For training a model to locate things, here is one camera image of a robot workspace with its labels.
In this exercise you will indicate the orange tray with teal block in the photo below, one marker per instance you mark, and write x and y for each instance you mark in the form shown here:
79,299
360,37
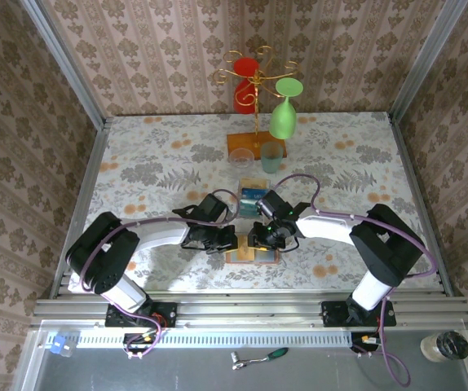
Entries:
230,260

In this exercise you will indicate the gold credit card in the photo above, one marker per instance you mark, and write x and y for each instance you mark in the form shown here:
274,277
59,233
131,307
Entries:
254,183
246,248

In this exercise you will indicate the blue credit card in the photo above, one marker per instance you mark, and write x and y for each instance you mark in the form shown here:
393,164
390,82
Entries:
254,194

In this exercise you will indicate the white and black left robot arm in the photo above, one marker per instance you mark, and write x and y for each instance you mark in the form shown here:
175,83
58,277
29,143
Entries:
164,236

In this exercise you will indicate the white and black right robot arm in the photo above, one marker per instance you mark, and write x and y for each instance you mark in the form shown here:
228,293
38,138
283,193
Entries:
328,228

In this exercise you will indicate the pale grey card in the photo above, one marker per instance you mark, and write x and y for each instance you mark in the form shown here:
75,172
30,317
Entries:
266,256

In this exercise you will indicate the teal frosted tumbler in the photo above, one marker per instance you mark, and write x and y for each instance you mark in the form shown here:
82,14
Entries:
270,159

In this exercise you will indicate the clear glass cup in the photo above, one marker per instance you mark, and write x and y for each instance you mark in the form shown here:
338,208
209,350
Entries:
236,162

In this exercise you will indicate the green wine glass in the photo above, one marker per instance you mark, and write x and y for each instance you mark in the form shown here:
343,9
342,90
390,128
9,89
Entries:
283,120

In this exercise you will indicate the floral patterned table cover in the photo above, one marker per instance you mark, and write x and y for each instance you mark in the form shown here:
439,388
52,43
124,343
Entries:
156,138

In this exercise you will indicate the silver socket adapter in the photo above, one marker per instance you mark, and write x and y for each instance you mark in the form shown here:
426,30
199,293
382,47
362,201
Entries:
238,360

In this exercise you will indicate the black power connector block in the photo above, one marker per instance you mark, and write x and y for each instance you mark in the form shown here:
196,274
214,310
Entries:
364,340
136,340

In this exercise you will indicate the red wine glass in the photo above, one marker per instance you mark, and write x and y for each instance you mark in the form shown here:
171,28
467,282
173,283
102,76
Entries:
245,67

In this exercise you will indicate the blue and clear plastic connector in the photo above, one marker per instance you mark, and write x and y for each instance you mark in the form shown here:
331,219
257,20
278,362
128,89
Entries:
58,343

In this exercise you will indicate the aluminium front rail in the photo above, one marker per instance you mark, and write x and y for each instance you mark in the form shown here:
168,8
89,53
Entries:
238,305

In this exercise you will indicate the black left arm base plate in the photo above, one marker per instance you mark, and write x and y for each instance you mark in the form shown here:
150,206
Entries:
164,313

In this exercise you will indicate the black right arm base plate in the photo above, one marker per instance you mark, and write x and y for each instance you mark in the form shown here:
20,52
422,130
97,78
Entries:
332,313

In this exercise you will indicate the aluminium side rail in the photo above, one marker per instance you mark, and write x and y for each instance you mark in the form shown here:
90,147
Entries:
409,171
91,171

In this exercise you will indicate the aluminium corner post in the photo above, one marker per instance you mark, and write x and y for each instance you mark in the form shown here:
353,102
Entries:
67,61
425,61

